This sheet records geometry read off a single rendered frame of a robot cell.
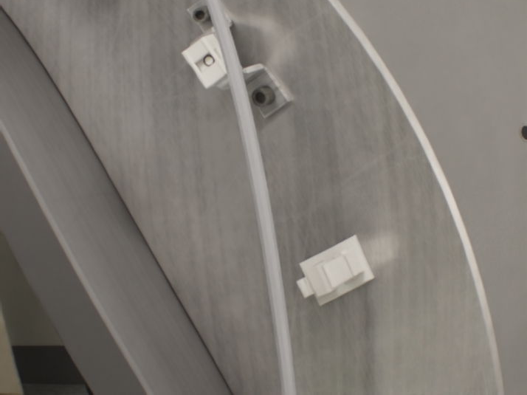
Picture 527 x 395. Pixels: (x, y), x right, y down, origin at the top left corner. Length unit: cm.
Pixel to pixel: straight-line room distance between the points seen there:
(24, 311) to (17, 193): 556
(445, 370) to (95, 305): 12
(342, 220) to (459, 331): 6
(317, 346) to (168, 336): 5
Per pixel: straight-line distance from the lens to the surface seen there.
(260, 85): 104
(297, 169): 104
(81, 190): 106
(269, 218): 101
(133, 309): 105
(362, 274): 104
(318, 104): 103
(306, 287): 104
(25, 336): 661
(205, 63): 103
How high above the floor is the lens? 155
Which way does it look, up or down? 10 degrees down
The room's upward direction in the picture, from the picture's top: 6 degrees counter-clockwise
